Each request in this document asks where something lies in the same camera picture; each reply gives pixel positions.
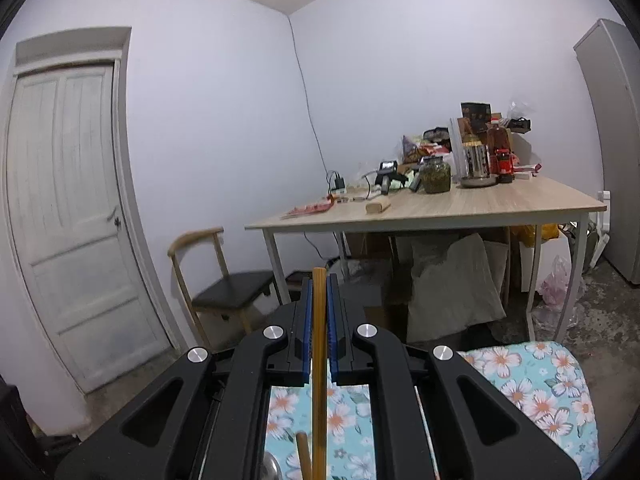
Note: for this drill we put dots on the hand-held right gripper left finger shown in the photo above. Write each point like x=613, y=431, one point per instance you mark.
x=307, y=340

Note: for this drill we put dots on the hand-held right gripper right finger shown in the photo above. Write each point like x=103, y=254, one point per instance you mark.
x=332, y=340

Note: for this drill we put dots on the light wooden chopstick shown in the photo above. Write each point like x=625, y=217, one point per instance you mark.
x=302, y=460
x=319, y=410

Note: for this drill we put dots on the metal spoon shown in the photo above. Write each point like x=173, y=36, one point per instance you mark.
x=272, y=467

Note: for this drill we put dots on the wooden chair with black seat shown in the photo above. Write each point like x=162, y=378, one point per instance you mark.
x=235, y=287

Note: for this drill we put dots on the brown cardboard box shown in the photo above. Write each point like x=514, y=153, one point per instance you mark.
x=370, y=245

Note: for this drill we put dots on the grey sack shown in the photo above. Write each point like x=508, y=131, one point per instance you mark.
x=450, y=285

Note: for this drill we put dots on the red packets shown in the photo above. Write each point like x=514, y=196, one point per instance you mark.
x=310, y=208

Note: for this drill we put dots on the small wooden block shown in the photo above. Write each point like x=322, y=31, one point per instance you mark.
x=377, y=205

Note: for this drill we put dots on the black power adapter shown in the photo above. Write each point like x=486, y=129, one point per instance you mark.
x=339, y=182

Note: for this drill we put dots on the black handheld device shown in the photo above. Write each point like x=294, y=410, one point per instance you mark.
x=392, y=177

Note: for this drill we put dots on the glass jar with green contents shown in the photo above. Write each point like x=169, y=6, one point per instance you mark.
x=435, y=177

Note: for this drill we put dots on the light wooden desk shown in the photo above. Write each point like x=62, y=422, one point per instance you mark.
x=475, y=200

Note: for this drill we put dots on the colourful snack bag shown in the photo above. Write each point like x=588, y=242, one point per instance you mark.
x=422, y=149

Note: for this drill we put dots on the floral tablecloth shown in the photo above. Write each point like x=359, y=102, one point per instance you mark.
x=540, y=390

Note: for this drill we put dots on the metal canister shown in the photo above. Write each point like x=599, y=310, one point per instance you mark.
x=475, y=162

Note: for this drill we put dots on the pale pink plastic bag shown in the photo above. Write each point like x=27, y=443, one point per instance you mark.
x=555, y=285

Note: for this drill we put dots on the yellow bag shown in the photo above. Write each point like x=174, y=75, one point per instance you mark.
x=547, y=232

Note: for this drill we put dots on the red bottle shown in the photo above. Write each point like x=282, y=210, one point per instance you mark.
x=500, y=150

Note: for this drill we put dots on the black box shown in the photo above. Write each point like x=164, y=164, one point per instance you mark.
x=475, y=115

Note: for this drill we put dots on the white door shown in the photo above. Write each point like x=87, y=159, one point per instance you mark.
x=75, y=210

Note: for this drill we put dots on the clear plastic bag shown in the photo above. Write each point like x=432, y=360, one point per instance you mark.
x=519, y=117

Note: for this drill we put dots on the grey refrigerator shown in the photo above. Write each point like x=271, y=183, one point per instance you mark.
x=620, y=135

